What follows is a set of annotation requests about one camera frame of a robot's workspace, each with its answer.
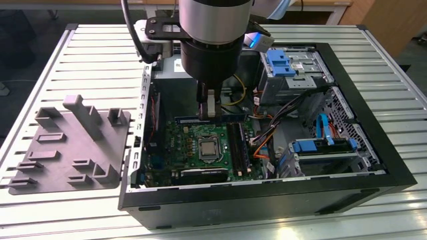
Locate black camera cable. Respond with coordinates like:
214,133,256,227
120,0,160,64

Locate hard disk blue carrier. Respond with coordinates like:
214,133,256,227
288,138,360,158

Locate black cable bundle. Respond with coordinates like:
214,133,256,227
248,87,331,147

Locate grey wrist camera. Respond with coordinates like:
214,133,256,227
134,16,188,60
242,21,276,52

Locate green motherboard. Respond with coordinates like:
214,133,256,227
142,119,268,188

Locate blue expansion slot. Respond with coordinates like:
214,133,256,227
150,155,166,172

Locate grey plastic parts rack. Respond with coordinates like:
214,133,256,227
8,94,132,196

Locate black graphics card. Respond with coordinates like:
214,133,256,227
172,166,232,186

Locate blue plastic drive latch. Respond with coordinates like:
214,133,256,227
266,49,299,79

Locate wooden desk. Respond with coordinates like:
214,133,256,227
123,0,355,26

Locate yellow wires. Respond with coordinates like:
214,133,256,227
220,74,248,109

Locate black PC case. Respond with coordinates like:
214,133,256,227
116,41,419,230

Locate orange wires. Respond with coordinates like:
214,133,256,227
250,124,279,161

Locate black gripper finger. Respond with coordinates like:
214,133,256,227
196,81,224,124

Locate metal CPU socket cover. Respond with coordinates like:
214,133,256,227
198,135,224,165

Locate blue plastic bracket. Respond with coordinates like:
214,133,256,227
276,151,292,175

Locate silver CPU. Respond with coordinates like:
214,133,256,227
200,142,219,157

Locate wooden cabinet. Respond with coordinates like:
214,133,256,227
339,0,427,60

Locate grey power supply unit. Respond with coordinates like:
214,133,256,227
151,53,222,121

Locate blue SATA cable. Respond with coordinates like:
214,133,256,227
315,112,338,146

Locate metal optical drive cage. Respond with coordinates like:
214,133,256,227
258,47,335,107

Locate metal disk bay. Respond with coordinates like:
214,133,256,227
287,138,380,177

